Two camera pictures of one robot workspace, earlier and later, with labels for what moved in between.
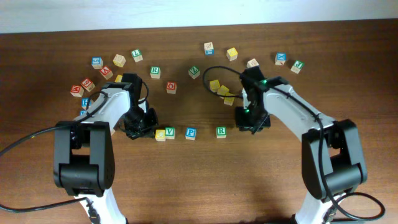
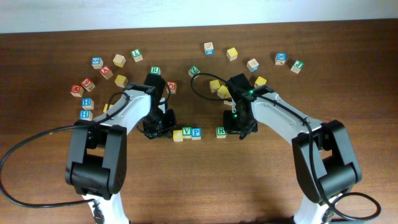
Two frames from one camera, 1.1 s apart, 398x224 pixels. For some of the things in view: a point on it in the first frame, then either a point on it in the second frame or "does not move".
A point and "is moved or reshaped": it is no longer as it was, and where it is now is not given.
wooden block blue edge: [252, 63] does not move
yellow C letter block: [160, 135] is moved or reshaped
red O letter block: [171, 87] does not move
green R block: [221, 132] does not move
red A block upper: [106, 72] does not move
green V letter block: [170, 132] is moved or reshaped
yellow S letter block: [214, 85] does not move
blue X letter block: [280, 58] does not move
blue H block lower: [83, 113] does not move
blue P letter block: [191, 133] is moved or reshaped
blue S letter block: [97, 62] does not move
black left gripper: [143, 132] to [160, 125]
